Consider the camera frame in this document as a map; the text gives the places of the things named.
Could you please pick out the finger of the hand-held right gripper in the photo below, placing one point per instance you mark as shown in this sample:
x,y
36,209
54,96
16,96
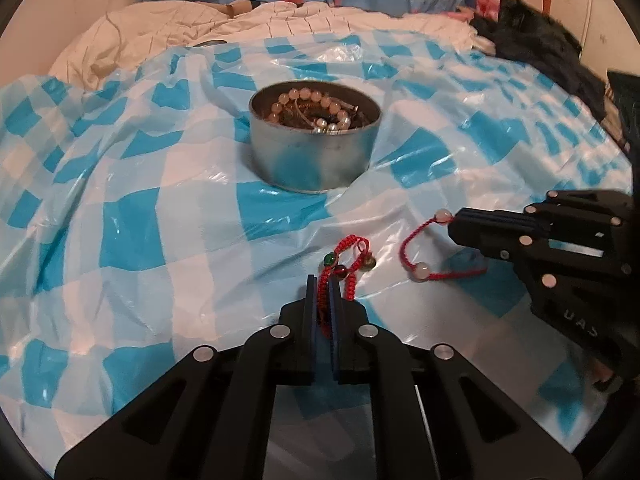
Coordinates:
x,y
490,219
485,242

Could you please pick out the white grid pattern cloth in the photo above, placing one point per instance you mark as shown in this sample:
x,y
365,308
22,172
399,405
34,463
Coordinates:
x,y
350,20

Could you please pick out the pink cloth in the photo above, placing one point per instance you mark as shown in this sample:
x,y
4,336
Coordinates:
x,y
487,4

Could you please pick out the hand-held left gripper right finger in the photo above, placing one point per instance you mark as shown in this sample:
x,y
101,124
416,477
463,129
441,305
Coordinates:
x,y
350,340

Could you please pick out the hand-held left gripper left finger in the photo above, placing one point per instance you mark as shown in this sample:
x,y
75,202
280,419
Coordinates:
x,y
300,340

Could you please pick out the round metal tin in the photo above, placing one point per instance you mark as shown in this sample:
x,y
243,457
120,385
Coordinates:
x,y
310,165

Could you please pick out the person's right hand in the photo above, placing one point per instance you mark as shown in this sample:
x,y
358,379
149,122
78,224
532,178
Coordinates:
x,y
606,379

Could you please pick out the dark cloth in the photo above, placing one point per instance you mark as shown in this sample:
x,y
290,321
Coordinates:
x,y
540,45

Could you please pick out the dark round lid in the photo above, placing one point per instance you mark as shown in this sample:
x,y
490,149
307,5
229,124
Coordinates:
x,y
209,43

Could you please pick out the gold metal jewelry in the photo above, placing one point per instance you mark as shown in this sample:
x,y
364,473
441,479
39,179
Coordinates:
x,y
300,116

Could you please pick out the cream quilt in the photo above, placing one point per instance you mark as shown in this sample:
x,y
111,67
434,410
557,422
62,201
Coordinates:
x,y
140,35

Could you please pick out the blue checkered plastic sheet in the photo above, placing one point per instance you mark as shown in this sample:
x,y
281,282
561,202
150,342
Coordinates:
x,y
150,210

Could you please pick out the dark teal object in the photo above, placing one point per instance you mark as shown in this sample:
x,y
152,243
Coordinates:
x,y
625,110

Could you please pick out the small tan brown item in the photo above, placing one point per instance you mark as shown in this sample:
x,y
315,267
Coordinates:
x,y
237,10

